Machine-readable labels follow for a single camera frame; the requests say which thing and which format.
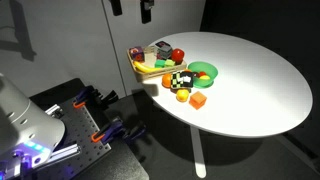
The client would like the wooden crate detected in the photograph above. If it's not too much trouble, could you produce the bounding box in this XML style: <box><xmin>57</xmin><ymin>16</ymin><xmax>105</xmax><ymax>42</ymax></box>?
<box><xmin>126</xmin><ymin>44</ymin><xmax>188</xmax><ymax>83</ymax></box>

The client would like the orange toy fruit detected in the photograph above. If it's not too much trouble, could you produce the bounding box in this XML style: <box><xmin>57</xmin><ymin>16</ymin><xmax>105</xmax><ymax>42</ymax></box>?
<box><xmin>161</xmin><ymin>73</ymin><xmax>173</xmax><ymax>89</ymax></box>

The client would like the purple printed block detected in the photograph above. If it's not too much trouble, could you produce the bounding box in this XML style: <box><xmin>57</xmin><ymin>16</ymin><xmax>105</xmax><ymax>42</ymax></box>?
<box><xmin>129</xmin><ymin>45</ymin><xmax>146</xmax><ymax>63</ymax></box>

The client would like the dark blue printed block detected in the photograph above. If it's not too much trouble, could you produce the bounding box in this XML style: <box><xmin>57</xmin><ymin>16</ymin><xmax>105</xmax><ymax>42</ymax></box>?
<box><xmin>155</xmin><ymin>40</ymin><xmax>172</xmax><ymax>50</ymax></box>

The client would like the yellow toy lemon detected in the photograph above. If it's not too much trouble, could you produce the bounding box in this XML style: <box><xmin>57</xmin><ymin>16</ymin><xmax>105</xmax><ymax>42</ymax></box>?
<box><xmin>175</xmin><ymin>88</ymin><xmax>190</xmax><ymax>103</ymax></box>

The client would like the long aluminium extrusion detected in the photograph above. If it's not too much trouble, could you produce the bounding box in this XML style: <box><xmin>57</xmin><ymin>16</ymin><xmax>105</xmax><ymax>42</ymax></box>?
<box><xmin>46</xmin><ymin>141</ymin><xmax>83</xmax><ymax>165</ymax></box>

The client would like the green bowl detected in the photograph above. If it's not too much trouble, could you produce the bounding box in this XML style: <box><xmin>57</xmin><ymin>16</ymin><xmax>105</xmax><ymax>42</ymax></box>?
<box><xmin>187</xmin><ymin>60</ymin><xmax>219</xmax><ymax>89</ymax></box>

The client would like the checkered soft cube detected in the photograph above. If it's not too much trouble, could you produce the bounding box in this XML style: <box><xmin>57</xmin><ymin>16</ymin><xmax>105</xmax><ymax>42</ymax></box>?
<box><xmin>170</xmin><ymin>70</ymin><xmax>195</xmax><ymax>90</ymax></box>

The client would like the black robot stand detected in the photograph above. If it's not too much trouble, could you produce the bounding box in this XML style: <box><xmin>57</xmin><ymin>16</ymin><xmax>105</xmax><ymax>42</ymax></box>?
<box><xmin>29</xmin><ymin>77</ymin><xmax>150</xmax><ymax>180</ymax></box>

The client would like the orange block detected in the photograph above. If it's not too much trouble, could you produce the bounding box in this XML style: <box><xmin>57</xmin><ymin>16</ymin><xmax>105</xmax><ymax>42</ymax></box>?
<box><xmin>188</xmin><ymin>91</ymin><xmax>208</xmax><ymax>111</ymax></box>

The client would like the white table leg base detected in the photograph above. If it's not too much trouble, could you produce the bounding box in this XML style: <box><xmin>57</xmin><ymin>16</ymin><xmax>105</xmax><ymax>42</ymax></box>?
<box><xmin>189</xmin><ymin>125</ymin><xmax>208</xmax><ymax>179</ymax></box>

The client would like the short aluminium extrusion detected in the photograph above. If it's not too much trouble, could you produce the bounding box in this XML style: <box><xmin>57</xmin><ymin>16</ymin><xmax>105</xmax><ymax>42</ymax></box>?
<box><xmin>44</xmin><ymin>103</ymin><xmax>65</xmax><ymax>118</ymax></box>

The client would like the red toy tomato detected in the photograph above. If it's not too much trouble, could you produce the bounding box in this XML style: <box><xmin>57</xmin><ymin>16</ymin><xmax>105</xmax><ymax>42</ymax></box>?
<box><xmin>170</xmin><ymin>48</ymin><xmax>186</xmax><ymax>65</ymax></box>

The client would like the yellow toy banana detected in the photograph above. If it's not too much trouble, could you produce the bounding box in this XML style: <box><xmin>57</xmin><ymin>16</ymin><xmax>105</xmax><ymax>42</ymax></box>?
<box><xmin>133</xmin><ymin>60</ymin><xmax>165</xmax><ymax>74</ymax></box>

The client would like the grey block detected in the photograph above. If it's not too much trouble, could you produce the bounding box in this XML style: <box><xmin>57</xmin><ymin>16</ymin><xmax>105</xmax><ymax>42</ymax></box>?
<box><xmin>157</xmin><ymin>45</ymin><xmax>174</xmax><ymax>61</ymax></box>

